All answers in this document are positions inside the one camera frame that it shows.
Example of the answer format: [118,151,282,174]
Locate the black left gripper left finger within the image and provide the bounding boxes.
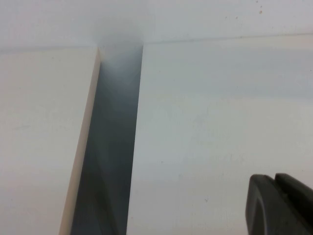
[246,174,313,235]

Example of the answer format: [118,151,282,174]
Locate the cream-edged white side table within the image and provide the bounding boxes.
[0,46,102,235]

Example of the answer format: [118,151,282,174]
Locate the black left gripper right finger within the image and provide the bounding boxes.
[275,173,313,216]

